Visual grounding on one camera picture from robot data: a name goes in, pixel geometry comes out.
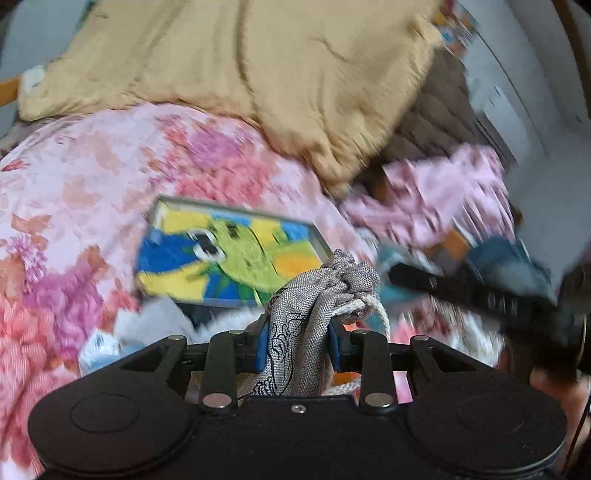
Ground grey drawstring pouch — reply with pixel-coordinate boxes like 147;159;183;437
238;250;391;396

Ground packaged blue face mask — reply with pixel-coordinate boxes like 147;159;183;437
78;329;145;376

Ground white folded cloth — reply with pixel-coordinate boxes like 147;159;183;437
188;307;264;344

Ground blue denim jeans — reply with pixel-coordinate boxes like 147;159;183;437
465;237;557;303

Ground cartoon picture box tray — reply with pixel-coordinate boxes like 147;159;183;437
135;197;332;308

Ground pink garment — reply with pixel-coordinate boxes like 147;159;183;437
339;144;515;248

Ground pink floral bed sheet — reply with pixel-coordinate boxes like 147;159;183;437
0;102;507;480

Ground white air conditioner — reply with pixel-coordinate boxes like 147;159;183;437
463;37;547;169

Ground brown quilted jacket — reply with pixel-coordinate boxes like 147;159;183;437
379;49;478;163

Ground yellow quilted blanket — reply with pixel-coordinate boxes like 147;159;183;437
18;1;443;196

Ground wooden bed rail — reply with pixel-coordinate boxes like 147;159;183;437
0;77;20;107

